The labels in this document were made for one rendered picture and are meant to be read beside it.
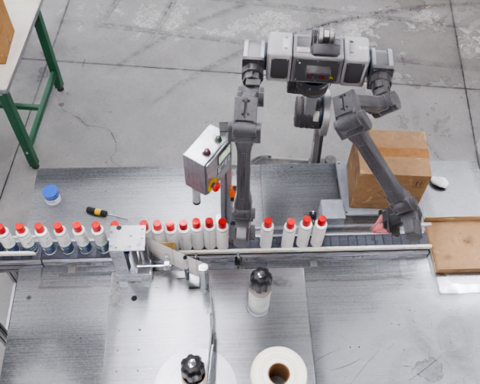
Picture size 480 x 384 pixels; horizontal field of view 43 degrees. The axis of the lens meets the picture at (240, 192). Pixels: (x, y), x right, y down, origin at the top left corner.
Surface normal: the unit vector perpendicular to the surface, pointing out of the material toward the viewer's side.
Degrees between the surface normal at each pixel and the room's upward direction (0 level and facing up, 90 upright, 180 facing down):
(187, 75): 0
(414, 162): 0
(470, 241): 0
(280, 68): 90
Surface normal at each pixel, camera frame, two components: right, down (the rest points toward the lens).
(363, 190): -0.04, 0.83
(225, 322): 0.02, -0.55
